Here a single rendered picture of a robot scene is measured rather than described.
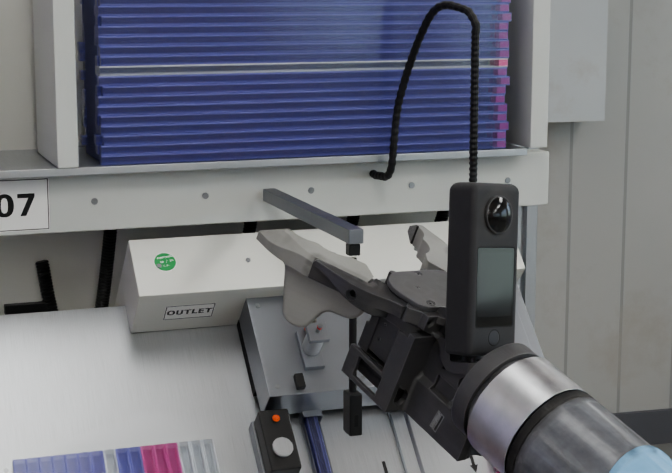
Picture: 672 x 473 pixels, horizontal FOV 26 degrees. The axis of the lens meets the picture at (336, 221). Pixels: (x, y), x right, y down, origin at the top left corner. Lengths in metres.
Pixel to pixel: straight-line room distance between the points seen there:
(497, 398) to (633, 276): 4.13
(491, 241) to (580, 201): 3.95
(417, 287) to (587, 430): 0.17
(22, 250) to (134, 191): 0.22
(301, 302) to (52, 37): 0.70
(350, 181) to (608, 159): 3.19
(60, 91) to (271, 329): 0.37
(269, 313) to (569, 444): 0.86
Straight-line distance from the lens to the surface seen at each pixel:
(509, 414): 0.92
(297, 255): 1.00
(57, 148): 1.65
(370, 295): 0.98
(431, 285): 1.01
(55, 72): 1.64
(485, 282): 0.96
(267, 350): 1.69
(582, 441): 0.90
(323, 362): 1.69
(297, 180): 1.76
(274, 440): 1.65
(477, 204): 0.95
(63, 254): 1.88
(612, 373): 5.09
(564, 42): 4.65
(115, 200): 1.71
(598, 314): 5.02
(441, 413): 0.99
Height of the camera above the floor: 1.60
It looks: 10 degrees down
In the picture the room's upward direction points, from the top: straight up
